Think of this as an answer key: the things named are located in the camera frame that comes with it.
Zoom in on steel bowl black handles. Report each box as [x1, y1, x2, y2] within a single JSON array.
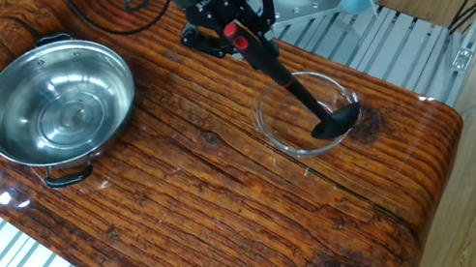
[[0, 21, 152, 199]]

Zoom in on metal corner bracket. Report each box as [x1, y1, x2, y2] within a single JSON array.
[[448, 45, 476, 74]]

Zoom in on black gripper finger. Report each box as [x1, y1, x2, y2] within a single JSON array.
[[176, 13, 239, 67], [242, 0, 286, 61]]

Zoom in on black ladle red accents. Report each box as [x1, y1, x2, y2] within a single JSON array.
[[220, 2, 367, 156]]

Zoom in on clear glass bowl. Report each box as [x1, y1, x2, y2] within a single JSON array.
[[247, 61, 369, 164]]

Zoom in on wood pattern table cover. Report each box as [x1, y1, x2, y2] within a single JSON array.
[[0, 0, 476, 267]]

